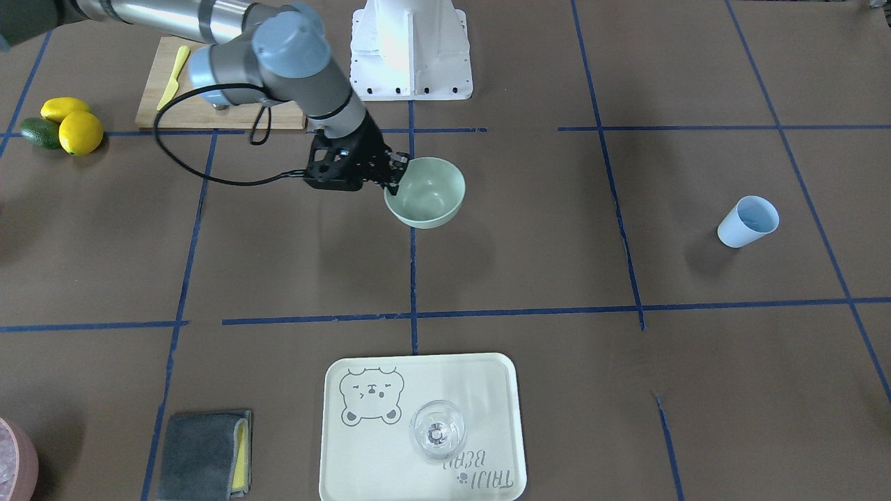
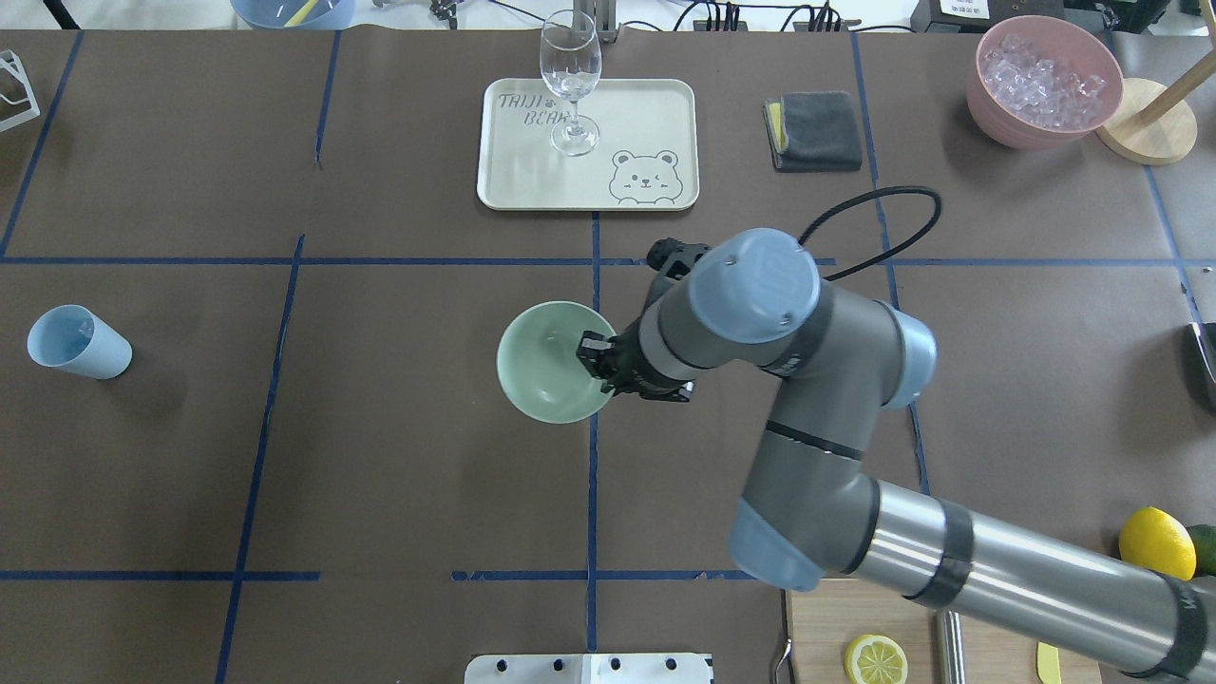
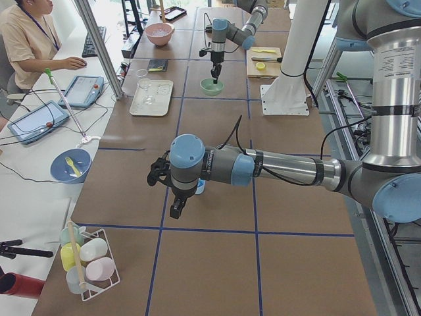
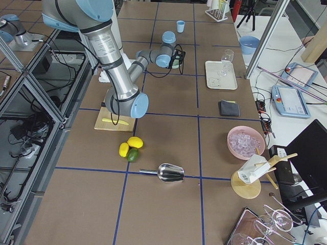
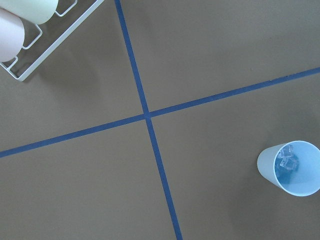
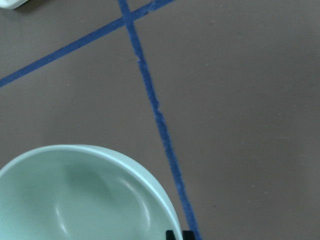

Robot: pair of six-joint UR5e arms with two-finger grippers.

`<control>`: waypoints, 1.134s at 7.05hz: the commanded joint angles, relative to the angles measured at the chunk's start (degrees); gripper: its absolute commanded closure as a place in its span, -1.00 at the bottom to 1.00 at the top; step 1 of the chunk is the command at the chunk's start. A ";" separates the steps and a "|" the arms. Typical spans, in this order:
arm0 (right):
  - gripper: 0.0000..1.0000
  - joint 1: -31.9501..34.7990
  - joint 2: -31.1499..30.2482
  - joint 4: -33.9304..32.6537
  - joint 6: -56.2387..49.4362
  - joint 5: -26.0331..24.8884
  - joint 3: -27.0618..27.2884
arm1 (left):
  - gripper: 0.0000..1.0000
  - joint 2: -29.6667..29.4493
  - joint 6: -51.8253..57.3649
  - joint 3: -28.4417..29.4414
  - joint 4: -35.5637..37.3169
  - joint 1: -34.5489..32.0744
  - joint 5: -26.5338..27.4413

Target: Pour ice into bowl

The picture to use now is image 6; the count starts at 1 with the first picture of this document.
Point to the cream bear tray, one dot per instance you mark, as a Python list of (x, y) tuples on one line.
[(11, 4)]

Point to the mint green bowl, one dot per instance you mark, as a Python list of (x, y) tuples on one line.
[(82, 192)]

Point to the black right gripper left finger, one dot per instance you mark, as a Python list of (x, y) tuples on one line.
[(169, 235)]

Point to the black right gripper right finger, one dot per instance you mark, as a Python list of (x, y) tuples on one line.
[(188, 235)]

